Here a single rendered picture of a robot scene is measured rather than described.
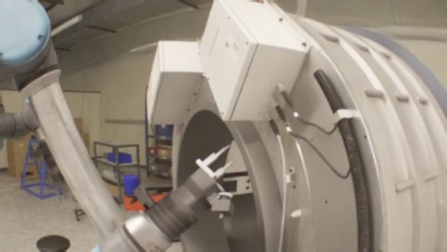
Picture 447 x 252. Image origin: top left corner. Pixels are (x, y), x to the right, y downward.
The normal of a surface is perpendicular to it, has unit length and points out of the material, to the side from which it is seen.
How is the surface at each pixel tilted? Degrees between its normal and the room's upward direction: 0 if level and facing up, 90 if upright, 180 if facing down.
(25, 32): 87
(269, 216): 67
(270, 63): 133
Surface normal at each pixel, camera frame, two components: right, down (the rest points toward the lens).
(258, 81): 0.26, 0.71
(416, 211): -0.63, -0.13
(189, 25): -0.48, 0.04
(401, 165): 0.33, -0.40
